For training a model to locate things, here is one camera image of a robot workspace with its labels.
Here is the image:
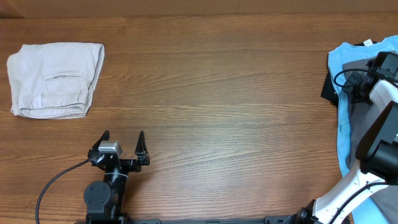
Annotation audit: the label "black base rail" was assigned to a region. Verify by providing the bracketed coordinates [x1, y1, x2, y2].
[75, 215, 297, 224]

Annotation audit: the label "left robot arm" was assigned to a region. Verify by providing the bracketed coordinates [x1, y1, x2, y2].
[83, 130, 150, 224]

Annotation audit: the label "light blue printed t-shirt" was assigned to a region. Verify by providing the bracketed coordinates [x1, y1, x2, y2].
[327, 35, 397, 223]

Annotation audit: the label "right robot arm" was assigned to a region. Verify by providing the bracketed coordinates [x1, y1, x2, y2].
[282, 52, 397, 223]

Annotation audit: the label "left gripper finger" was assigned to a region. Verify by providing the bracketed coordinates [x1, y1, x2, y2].
[88, 130, 110, 157]
[135, 131, 150, 166]

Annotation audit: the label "grey shorts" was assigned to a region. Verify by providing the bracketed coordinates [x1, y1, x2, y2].
[346, 100, 397, 223]

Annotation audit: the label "folded beige shorts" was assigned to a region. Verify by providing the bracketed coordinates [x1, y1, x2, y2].
[7, 42, 105, 119]

